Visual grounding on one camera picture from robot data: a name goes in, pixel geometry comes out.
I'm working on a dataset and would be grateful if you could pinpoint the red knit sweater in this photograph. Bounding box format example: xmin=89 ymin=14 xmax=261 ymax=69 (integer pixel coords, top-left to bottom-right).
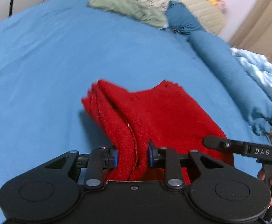
xmin=82 ymin=80 xmax=233 ymax=181

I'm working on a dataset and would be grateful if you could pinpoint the blue duvet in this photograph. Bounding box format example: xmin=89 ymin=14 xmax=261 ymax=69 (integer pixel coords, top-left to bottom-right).
xmin=188 ymin=31 xmax=272 ymax=135

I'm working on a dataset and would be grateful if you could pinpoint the light blue blanket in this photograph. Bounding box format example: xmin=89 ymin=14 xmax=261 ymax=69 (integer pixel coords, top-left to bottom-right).
xmin=230 ymin=47 xmax=272 ymax=101

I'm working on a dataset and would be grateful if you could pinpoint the blue bed sheet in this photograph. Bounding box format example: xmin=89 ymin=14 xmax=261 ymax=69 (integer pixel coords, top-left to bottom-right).
xmin=0 ymin=0 xmax=270 ymax=223

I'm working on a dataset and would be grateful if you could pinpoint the dark blue pillow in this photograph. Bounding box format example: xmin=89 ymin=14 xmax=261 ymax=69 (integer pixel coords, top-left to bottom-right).
xmin=165 ymin=1 xmax=205 ymax=35

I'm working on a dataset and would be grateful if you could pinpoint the green pillow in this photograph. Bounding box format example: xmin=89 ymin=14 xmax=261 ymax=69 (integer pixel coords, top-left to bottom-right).
xmin=88 ymin=0 xmax=169 ymax=29

